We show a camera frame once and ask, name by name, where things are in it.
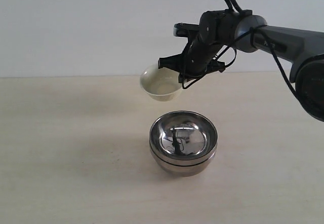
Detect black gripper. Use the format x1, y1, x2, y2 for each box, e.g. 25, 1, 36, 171
158, 40, 225, 83

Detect cream ceramic bowl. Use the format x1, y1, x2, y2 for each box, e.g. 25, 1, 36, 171
139, 64, 183, 102

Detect ribbed stainless steel bowl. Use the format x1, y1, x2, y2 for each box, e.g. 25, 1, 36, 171
149, 110, 218, 166

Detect smooth stainless steel bowl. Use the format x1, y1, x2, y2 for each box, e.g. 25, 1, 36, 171
150, 149, 217, 177

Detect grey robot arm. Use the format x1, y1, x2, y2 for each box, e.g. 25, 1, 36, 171
158, 10, 323, 121

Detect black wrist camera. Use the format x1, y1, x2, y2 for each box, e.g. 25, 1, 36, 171
173, 23, 199, 38

